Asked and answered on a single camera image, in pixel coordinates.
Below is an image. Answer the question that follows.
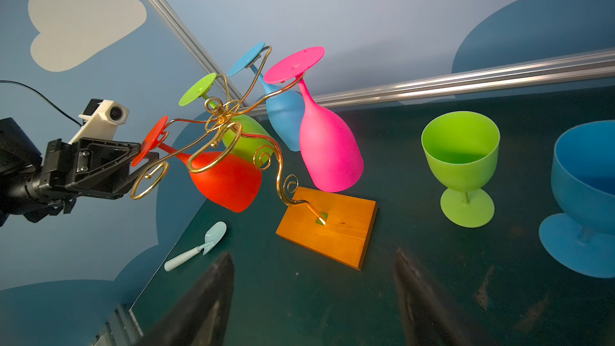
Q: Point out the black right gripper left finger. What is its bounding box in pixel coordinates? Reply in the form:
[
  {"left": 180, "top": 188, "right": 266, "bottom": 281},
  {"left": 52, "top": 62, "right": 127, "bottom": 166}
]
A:
[{"left": 136, "top": 251, "right": 235, "bottom": 345}]

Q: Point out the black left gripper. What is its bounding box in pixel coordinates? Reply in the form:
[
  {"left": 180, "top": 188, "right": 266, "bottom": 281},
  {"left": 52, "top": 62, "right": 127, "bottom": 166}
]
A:
[{"left": 40, "top": 138, "right": 160, "bottom": 200}]

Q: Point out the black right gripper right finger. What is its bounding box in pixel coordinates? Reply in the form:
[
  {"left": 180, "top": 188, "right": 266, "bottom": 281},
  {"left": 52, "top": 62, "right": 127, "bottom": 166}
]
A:
[{"left": 394, "top": 248, "right": 498, "bottom": 345}]

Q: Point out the red wine glass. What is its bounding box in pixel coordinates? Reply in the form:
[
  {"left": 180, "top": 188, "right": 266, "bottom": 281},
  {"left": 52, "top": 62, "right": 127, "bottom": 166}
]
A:
[{"left": 131, "top": 115, "right": 262, "bottom": 213}]

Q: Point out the light green wine glass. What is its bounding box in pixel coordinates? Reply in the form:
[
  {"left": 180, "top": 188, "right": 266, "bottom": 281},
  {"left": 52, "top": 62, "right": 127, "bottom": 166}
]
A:
[{"left": 421, "top": 111, "right": 501, "bottom": 228}]

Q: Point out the blue wine glass front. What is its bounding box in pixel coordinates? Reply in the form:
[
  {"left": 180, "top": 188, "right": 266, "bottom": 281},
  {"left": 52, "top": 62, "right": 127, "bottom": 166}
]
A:
[{"left": 539, "top": 120, "right": 614, "bottom": 279}]

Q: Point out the blue wine glass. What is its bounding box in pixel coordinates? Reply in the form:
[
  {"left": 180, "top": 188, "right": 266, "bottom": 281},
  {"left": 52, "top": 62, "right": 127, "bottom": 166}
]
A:
[
  {"left": 539, "top": 120, "right": 614, "bottom": 279},
  {"left": 227, "top": 42, "right": 305, "bottom": 152}
]

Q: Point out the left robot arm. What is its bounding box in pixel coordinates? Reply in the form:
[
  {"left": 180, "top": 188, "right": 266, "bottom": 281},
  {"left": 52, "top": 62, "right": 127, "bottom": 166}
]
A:
[{"left": 1, "top": 118, "right": 145, "bottom": 224}]

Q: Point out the wooden rack base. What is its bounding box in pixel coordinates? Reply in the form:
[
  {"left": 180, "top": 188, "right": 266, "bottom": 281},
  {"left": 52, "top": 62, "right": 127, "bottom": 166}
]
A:
[{"left": 276, "top": 187, "right": 378, "bottom": 270}]

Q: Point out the magenta wine glass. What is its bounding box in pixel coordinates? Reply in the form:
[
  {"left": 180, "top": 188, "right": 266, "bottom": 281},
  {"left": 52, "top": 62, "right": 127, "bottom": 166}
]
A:
[{"left": 264, "top": 46, "right": 364, "bottom": 193}]

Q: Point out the blue wine glass rear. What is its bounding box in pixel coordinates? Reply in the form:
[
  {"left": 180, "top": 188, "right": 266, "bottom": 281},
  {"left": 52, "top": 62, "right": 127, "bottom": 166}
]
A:
[{"left": 227, "top": 42, "right": 305, "bottom": 152}]

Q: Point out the light blue spatula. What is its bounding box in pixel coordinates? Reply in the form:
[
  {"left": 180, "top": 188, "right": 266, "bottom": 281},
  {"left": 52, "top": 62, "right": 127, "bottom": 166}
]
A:
[{"left": 163, "top": 221, "right": 227, "bottom": 272}]

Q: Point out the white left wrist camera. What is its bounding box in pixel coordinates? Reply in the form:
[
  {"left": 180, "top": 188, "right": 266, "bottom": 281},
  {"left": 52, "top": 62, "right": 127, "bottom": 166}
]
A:
[{"left": 69, "top": 99, "right": 130, "bottom": 144}]

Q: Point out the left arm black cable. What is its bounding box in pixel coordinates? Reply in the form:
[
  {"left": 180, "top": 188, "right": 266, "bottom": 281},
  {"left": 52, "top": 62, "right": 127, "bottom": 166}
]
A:
[{"left": 0, "top": 79, "right": 83, "bottom": 128}]

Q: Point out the aluminium frame rail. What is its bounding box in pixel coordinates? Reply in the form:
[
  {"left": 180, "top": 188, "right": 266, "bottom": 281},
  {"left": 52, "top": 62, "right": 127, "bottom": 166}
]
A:
[{"left": 165, "top": 0, "right": 614, "bottom": 95}]

